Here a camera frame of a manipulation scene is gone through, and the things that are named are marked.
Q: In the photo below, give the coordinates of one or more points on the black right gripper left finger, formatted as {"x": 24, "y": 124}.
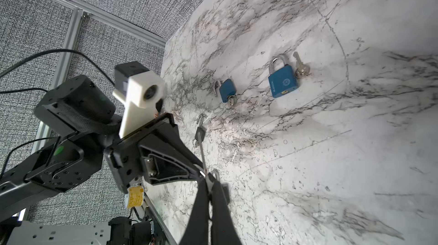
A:
{"x": 196, "y": 232}

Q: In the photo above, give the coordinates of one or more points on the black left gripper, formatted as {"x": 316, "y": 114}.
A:
{"x": 155, "y": 151}

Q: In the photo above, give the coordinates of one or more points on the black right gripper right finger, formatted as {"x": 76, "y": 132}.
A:
{"x": 223, "y": 231}

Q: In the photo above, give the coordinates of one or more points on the black padlock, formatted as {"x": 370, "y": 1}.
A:
{"x": 199, "y": 138}

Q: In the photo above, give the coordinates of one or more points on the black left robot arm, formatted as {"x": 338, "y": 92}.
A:
{"x": 57, "y": 168}

